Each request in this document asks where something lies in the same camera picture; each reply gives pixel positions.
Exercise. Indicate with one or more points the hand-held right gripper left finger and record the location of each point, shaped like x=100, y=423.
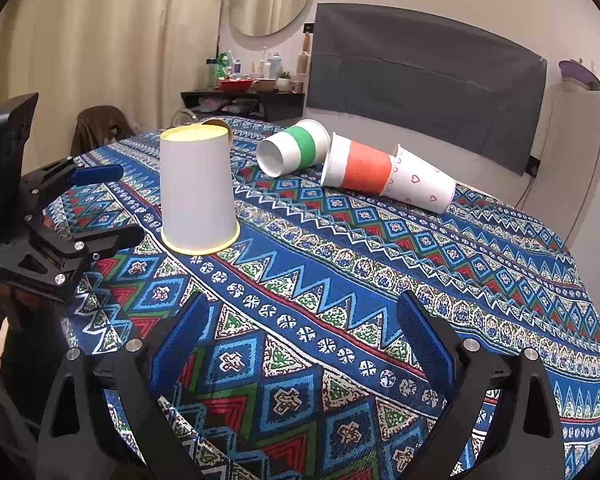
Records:
x=180, y=345

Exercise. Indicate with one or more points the dark jacket on chair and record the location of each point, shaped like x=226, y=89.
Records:
x=100, y=127

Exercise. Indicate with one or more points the heart-print white paper cup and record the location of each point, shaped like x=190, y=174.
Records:
x=420, y=180

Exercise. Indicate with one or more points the beige curtain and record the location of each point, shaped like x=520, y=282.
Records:
x=105, y=35

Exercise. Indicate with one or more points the blue patterned tablecloth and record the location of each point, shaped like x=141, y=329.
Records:
x=330, y=285

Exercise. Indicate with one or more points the red bowl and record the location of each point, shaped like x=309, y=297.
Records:
x=236, y=85

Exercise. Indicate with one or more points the green bottle with ribbon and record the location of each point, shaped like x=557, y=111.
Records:
x=217, y=72

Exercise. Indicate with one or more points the orange-striped white paper cup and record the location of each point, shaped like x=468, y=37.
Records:
x=365, y=167

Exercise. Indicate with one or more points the wooden grinder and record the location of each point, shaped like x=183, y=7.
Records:
x=304, y=57

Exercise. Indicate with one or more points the white cabinet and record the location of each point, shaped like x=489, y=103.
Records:
x=575, y=160

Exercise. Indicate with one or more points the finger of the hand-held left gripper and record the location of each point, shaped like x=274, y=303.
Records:
x=97, y=174
x=115, y=239

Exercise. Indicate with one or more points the grey cloth cover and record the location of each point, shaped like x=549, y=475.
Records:
x=420, y=80

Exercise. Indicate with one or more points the white bottle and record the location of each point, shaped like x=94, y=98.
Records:
x=274, y=66

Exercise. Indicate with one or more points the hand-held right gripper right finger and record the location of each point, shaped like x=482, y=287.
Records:
x=425, y=345

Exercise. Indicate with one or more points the brown-rimmed paper cup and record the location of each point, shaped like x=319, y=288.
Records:
x=219, y=123

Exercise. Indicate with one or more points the yellow-rimmed white paper cup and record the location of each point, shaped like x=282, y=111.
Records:
x=195, y=195

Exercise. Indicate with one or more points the small potted plant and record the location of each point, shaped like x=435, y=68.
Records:
x=284, y=82

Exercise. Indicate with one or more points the green-striped white paper cup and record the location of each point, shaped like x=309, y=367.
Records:
x=300, y=147

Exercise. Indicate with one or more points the black side shelf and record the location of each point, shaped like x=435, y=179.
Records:
x=285, y=102

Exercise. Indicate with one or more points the purple bowl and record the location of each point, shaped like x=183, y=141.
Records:
x=577, y=72

